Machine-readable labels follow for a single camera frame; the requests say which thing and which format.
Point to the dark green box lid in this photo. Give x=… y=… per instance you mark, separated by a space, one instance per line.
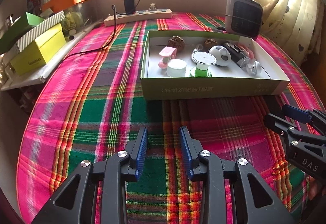
x=25 y=23

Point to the green and white cardboard box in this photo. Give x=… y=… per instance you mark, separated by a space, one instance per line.
x=203 y=89

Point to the white round cap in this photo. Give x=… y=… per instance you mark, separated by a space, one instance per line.
x=176 y=67

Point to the brown walnut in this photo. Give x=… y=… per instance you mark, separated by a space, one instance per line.
x=176 y=42
x=211 y=42

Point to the cream curtain with hearts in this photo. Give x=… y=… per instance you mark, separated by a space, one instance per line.
x=293 y=10

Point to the white panda face toy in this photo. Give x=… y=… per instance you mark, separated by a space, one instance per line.
x=216 y=54

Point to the white board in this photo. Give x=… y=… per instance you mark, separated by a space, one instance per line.
x=51 y=68

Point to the yellow-green cardboard box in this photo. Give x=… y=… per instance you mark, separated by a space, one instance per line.
x=48 y=43

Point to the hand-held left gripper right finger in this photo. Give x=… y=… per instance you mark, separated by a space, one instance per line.
x=185 y=152

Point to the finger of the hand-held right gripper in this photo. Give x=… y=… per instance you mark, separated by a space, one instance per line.
x=295 y=112
x=277 y=122

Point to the cream power strip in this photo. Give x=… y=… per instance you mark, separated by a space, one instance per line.
x=152 y=14

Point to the clear plastic piece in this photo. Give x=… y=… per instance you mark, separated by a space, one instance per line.
x=197 y=48

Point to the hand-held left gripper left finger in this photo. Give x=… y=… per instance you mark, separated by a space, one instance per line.
x=142 y=152

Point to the black heater plug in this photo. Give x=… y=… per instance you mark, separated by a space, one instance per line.
x=221 y=28

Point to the person's right hand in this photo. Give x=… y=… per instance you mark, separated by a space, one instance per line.
x=315 y=188

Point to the black device with clear cap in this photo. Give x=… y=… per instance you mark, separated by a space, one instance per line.
x=231 y=51

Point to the striped cardboard box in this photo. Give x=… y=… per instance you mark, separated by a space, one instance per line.
x=48 y=23

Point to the glass tank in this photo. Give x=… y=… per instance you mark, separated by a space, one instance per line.
x=76 y=17

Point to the pink and green plaid cloth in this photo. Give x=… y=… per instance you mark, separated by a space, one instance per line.
x=101 y=112

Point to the pink oval clip case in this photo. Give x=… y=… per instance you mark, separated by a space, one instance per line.
x=166 y=51

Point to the grey space heater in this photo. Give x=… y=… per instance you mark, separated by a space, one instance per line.
x=244 y=17

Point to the white round knob plug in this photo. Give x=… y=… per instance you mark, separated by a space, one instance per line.
x=254 y=68

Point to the green and white suction holder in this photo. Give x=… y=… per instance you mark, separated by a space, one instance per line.
x=202 y=58

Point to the black charger adapter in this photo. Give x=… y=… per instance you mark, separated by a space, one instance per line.
x=129 y=6

